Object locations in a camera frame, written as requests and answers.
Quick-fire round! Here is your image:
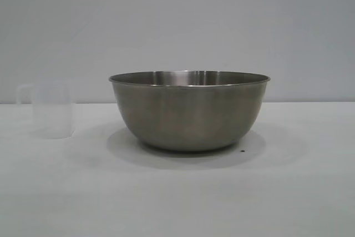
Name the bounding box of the translucent plastic measuring cup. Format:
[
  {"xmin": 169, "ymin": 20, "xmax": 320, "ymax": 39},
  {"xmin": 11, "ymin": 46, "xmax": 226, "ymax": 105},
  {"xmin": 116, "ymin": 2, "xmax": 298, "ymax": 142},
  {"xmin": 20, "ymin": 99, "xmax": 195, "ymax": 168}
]
[{"xmin": 16, "ymin": 80, "xmax": 77, "ymax": 140}]

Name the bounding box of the stainless steel mixing bowl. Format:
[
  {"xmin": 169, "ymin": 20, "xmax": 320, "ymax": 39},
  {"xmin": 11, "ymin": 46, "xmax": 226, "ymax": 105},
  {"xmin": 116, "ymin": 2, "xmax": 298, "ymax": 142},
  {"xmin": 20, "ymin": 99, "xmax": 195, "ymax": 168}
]
[{"xmin": 108, "ymin": 69, "xmax": 271, "ymax": 153}]

